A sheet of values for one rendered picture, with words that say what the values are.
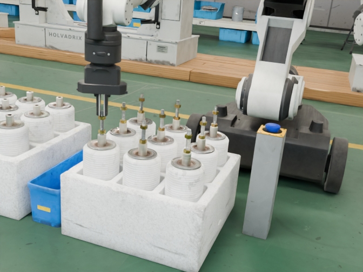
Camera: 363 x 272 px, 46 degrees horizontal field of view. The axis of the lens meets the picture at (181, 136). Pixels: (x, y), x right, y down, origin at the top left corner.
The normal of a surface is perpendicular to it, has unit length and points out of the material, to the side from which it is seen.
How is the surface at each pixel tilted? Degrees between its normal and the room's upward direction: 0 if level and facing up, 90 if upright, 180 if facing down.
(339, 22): 90
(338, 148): 37
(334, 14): 90
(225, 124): 45
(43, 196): 92
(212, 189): 0
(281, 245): 0
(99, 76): 90
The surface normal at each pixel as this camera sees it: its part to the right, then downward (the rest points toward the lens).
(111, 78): 0.07, 0.34
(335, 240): 0.08, -0.94
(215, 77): -0.32, 0.30
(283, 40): -0.25, -0.12
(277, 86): -0.20, -0.36
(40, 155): 0.94, 0.18
